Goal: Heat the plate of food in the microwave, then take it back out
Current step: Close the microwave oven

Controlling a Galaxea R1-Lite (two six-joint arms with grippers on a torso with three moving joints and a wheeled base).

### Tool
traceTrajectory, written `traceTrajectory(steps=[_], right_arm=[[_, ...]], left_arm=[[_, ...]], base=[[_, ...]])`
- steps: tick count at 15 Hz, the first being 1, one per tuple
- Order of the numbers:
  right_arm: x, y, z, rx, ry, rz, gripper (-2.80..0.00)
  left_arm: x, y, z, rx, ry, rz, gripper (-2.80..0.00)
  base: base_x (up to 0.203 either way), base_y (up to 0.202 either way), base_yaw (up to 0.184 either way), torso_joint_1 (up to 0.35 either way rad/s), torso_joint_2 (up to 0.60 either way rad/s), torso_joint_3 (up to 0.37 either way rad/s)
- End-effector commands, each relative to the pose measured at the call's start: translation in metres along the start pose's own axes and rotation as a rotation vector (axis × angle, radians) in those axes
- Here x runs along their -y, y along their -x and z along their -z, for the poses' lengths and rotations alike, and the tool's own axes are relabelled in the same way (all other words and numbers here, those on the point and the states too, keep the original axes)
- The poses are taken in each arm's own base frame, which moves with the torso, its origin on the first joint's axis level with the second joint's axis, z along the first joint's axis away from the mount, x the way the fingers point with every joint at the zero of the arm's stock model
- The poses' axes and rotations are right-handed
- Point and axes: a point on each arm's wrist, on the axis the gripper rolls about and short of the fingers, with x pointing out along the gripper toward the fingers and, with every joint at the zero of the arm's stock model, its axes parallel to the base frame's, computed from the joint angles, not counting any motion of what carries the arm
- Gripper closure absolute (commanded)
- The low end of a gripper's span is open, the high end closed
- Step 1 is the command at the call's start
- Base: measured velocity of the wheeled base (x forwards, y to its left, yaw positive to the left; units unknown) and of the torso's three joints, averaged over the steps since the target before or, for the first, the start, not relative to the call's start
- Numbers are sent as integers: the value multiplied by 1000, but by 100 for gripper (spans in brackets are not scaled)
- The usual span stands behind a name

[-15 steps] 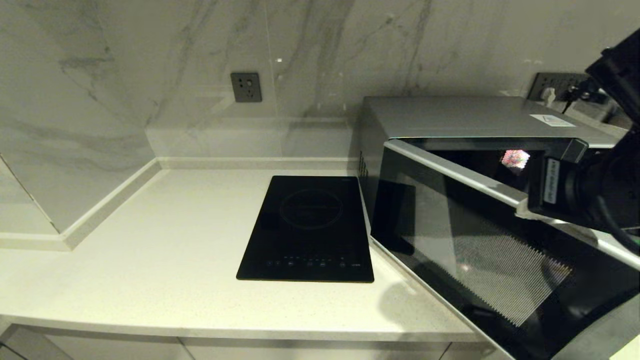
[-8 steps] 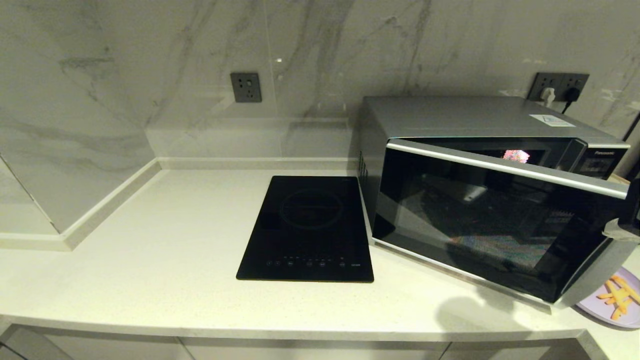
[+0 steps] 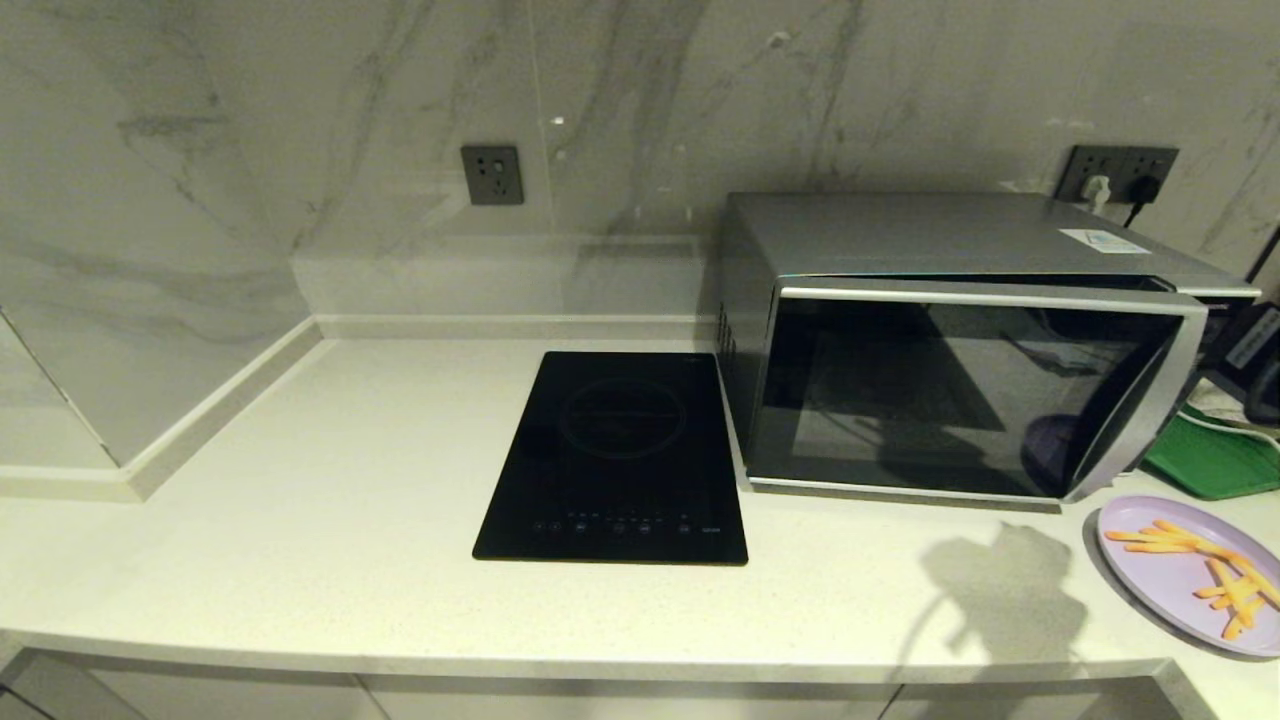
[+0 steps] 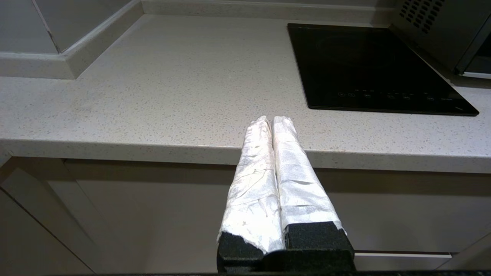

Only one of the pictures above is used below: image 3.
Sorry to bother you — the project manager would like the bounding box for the white power cable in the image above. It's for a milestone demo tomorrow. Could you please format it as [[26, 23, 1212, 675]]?
[[1180, 408, 1280, 443]]

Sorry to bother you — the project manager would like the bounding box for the black power plug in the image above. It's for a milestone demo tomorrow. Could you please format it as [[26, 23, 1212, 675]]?
[[1124, 176, 1161, 229]]

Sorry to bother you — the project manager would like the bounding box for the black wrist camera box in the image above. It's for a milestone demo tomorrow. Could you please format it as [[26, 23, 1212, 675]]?
[[1205, 300, 1280, 401]]

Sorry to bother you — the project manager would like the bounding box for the grey single wall socket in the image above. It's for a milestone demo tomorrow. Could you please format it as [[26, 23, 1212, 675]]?
[[461, 145, 525, 207]]

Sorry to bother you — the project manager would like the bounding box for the microwave door with dark glass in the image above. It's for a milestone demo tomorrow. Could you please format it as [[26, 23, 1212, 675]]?
[[745, 280, 1211, 504]]

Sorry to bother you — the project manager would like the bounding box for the purple oval plate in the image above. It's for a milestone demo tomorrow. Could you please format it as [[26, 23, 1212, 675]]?
[[1097, 495, 1280, 658]]

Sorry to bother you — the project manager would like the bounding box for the black glass induction cooktop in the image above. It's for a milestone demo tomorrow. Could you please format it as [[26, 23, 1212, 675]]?
[[472, 350, 749, 567]]

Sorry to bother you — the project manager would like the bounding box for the silver microwave oven body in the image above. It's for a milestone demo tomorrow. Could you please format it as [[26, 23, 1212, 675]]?
[[712, 192, 1263, 496]]

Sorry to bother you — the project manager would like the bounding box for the green plastic cutting board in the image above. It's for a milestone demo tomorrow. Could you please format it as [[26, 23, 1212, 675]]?
[[1143, 402, 1280, 501]]

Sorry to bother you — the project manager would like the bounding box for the grey double wall socket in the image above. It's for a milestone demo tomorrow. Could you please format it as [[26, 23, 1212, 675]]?
[[1056, 145, 1180, 204]]

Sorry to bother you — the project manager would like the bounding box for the beige cabinet front panel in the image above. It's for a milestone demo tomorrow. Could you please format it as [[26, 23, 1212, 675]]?
[[880, 680, 1186, 720]]

